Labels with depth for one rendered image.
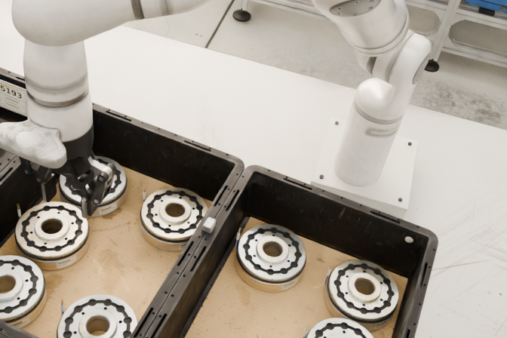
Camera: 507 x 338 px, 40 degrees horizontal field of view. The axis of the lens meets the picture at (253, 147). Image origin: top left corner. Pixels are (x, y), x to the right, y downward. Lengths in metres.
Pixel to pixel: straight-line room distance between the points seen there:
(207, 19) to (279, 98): 1.51
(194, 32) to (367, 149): 1.77
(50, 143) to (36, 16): 0.16
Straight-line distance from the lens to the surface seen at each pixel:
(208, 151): 1.05
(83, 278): 1.02
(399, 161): 1.40
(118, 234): 1.07
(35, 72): 0.78
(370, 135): 1.23
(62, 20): 0.72
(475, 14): 2.87
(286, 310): 1.01
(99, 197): 0.90
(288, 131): 1.45
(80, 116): 0.82
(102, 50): 1.62
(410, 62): 1.12
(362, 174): 1.30
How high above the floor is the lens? 1.66
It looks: 43 degrees down
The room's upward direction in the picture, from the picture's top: 10 degrees clockwise
